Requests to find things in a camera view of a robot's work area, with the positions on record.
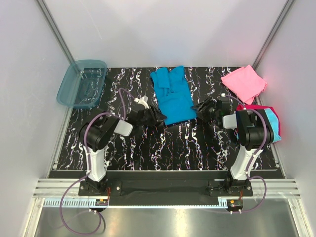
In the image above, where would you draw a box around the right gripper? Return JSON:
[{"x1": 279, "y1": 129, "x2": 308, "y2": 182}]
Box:
[{"x1": 190, "y1": 97, "x2": 219, "y2": 123}]

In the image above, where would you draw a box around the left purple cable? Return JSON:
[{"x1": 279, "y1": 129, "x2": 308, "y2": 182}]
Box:
[{"x1": 60, "y1": 88, "x2": 139, "y2": 234}]

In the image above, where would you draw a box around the left corner frame post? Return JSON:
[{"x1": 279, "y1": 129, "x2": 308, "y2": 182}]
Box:
[{"x1": 35, "y1": 0, "x2": 75, "y2": 64}]

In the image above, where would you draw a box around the pink folded t-shirt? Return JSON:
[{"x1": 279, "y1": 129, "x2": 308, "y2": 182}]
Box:
[{"x1": 221, "y1": 65, "x2": 267, "y2": 105}]

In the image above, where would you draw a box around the teal plastic bin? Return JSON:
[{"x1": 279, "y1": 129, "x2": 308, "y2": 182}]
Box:
[{"x1": 56, "y1": 59, "x2": 108, "y2": 109}]

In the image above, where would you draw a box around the right corner frame post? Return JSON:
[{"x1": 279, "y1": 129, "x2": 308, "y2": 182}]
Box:
[{"x1": 252, "y1": 0, "x2": 295, "y2": 70}]

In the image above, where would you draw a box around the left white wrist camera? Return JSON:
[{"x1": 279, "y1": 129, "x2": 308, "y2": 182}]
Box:
[{"x1": 134, "y1": 95, "x2": 150, "y2": 109}]

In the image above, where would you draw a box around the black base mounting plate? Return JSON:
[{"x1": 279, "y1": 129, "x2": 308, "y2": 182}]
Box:
[{"x1": 79, "y1": 170, "x2": 253, "y2": 206}]

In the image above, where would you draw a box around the magenta folded t-shirt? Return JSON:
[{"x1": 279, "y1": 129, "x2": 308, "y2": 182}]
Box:
[{"x1": 245, "y1": 105, "x2": 281, "y2": 143}]

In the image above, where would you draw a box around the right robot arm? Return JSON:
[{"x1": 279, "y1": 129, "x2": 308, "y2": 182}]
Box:
[{"x1": 191, "y1": 94, "x2": 278, "y2": 196}]

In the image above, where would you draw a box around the corner frame post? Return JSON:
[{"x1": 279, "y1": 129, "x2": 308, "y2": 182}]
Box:
[
  {"x1": 35, "y1": 0, "x2": 75, "y2": 64},
  {"x1": 252, "y1": 0, "x2": 295, "y2": 70}
]

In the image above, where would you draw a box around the light blue folded t-shirt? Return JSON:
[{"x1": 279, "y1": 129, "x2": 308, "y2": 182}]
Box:
[{"x1": 233, "y1": 106, "x2": 281, "y2": 147}]

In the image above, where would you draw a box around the slotted cable duct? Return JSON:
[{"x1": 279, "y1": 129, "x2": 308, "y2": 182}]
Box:
[{"x1": 43, "y1": 197, "x2": 243, "y2": 209}]

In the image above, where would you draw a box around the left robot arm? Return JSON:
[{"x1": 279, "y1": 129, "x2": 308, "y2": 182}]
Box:
[{"x1": 78, "y1": 105, "x2": 167, "y2": 196}]

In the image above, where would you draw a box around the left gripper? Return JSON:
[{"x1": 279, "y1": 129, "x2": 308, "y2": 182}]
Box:
[{"x1": 137, "y1": 105, "x2": 167, "y2": 127}]

